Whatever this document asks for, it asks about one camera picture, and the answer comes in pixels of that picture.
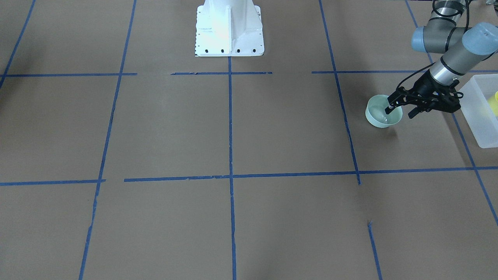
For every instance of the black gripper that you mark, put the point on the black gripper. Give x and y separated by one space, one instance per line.
425 86

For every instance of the light green plastic bowl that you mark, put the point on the light green plastic bowl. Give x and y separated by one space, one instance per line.
376 112

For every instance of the yellow plastic cup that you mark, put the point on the yellow plastic cup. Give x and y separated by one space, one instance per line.
493 103

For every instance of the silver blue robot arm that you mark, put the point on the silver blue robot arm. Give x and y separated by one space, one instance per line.
461 49

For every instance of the translucent white storage box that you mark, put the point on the translucent white storage box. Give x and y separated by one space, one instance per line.
481 120

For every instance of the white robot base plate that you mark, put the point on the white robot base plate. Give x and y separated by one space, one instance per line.
229 28

